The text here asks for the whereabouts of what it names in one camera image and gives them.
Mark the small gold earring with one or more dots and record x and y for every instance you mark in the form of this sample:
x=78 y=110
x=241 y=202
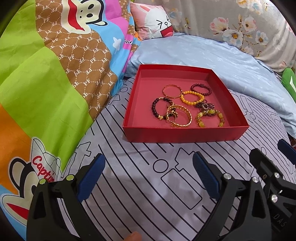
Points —
x=172 y=116

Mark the thin gold bangle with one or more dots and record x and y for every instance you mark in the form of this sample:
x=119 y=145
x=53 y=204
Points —
x=171 y=85

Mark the colourful monkey cartoon blanket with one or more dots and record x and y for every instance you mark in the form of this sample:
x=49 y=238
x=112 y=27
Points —
x=61 y=62

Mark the light blue duvet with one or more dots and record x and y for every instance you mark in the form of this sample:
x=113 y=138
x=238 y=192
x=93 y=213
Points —
x=239 y=71

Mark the left hand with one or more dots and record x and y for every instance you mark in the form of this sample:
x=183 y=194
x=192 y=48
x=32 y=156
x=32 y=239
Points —
x=135 y=236

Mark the twisted gold bangle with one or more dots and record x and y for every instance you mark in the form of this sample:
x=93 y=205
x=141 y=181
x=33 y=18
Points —
x=185 y=110

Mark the red jewelry tray box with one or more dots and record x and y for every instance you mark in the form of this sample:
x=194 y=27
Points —
x=140 y=125

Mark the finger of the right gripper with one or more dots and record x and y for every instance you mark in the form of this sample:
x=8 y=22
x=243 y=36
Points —
x=280 y=196
x=287 y=150

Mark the green plush toy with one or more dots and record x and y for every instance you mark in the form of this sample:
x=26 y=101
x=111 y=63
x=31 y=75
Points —
x=289 y=82

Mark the grey floral quilt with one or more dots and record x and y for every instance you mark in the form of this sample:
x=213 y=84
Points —
x=256 y=28

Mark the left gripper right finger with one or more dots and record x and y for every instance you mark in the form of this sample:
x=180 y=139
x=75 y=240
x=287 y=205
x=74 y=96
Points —
x=252 y=220

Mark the pink white cartoon pillow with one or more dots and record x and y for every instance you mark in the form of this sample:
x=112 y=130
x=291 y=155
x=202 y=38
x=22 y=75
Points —
x=151 y=21

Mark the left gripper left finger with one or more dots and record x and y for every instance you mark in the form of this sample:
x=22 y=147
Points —
x=56 y=211

